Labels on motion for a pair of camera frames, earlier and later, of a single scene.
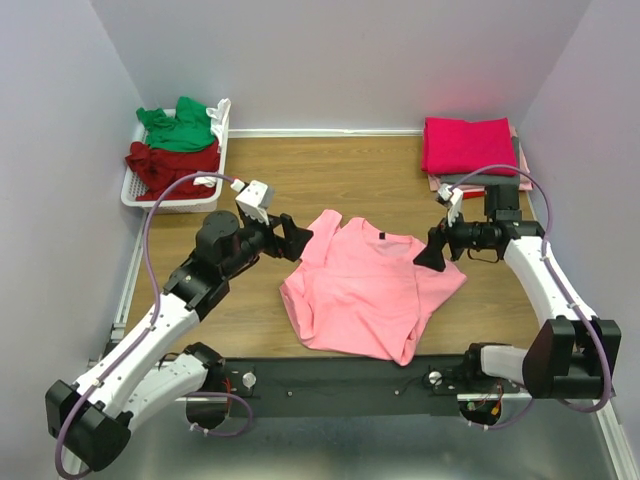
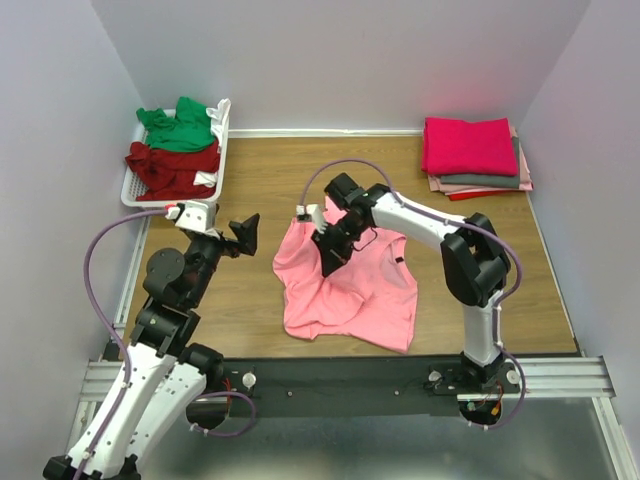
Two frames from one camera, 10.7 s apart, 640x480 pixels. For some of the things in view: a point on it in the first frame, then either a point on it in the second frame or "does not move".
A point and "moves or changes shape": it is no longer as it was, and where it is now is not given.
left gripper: (295, 239) -> (246, 233)
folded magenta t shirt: (459, 147) does not move
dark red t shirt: (157, 169) does not move
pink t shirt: (358, 291) moves or changes shape
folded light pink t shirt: (525, 179) does not move
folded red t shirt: (473, 194) does not move
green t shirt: (189, 130) does not move
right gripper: (431, 255) -> (332, 256)
